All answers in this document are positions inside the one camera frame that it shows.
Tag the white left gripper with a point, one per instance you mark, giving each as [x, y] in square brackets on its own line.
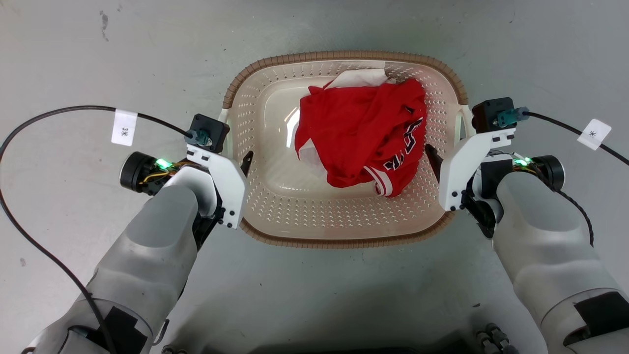
[231, 189]

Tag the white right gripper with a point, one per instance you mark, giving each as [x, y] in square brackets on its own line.
[457, 172]

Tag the beige laundry basket brown rim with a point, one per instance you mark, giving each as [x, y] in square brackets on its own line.
[275, 216]

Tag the dark robot base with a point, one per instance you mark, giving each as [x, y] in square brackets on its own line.
[491, 339]

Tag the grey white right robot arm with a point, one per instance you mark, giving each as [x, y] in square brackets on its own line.
[545, 246]

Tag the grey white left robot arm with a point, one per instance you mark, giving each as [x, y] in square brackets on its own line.
[147, 255]

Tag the red sports jersey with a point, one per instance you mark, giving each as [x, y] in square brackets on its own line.
[358, 132]

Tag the white garment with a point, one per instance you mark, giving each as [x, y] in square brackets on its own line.
[361, 77]

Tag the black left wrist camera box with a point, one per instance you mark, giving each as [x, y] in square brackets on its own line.
[209, 129]

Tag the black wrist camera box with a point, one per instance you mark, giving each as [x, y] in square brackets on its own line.
[491, 114]
[209, 129]

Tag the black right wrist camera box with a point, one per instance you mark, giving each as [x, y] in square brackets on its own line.
[491, 114]

